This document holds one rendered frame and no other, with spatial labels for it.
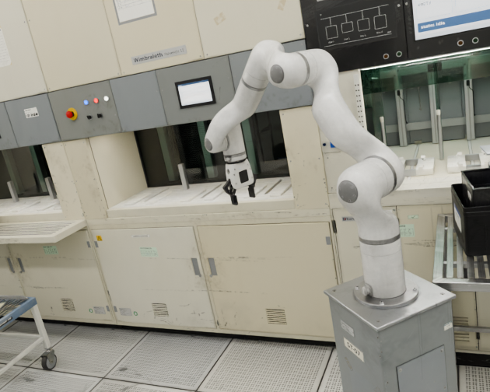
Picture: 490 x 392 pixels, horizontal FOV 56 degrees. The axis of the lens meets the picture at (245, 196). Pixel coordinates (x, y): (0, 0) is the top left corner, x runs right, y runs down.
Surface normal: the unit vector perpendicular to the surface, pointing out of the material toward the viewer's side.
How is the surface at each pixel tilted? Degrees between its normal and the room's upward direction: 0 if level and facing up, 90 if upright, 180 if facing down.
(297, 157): 90
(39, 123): 90
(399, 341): 90
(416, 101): 90
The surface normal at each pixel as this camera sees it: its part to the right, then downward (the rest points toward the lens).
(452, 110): -0.39, 0.32
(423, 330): 0.36, 0.18
